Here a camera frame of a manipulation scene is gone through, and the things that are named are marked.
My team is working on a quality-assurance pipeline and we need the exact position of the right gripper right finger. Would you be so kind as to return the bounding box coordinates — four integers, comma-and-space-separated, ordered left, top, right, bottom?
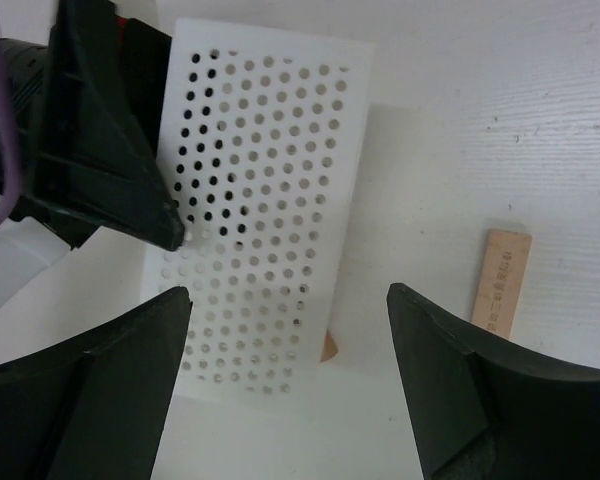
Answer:
387, 283, 600, 479

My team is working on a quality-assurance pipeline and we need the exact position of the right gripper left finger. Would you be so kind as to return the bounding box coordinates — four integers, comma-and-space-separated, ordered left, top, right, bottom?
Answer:
0, 287, 192, 479

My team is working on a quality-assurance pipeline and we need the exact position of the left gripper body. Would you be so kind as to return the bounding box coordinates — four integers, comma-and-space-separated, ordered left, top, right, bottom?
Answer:
0, 14, 174, 251

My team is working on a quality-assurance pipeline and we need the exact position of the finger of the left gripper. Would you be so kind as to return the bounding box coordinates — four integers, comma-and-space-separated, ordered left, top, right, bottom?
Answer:
27, 0, 186, 252

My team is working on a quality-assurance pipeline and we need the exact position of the light wood block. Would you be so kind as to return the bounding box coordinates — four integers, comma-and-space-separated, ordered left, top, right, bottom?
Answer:
471, 229, 532, 340
320, 331, 339, 363

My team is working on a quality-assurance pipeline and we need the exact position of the white perforated box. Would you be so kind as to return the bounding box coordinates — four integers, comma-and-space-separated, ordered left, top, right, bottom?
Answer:
140, 18, 374, 415

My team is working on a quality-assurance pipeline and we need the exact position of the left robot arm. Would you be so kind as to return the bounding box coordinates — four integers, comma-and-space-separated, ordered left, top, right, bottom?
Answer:
0, 1, 185, 309

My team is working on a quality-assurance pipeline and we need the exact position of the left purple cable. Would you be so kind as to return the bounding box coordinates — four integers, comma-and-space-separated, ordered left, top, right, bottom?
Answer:
0, 0, 22, 244

